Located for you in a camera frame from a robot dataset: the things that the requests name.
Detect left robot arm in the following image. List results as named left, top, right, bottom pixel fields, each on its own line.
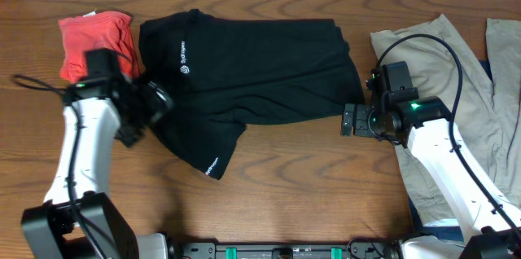
left=15, top=75, right=173, bottom=258

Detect black t-shirt with logo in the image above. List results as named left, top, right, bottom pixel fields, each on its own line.
left=138, top=9, right=364, bottom=179

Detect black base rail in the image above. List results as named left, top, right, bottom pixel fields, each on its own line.
left=169, top=239, right=403, bottom=259

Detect khaki trousers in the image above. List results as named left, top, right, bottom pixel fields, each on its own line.
left=370, top=15, right=520, bottom=206

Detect folded red t-shirt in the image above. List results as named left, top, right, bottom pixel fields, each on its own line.
left=59, top=11, right=141, bottom=83

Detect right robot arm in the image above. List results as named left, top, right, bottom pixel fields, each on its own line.
left=342, top=97, right=520, bottom=258

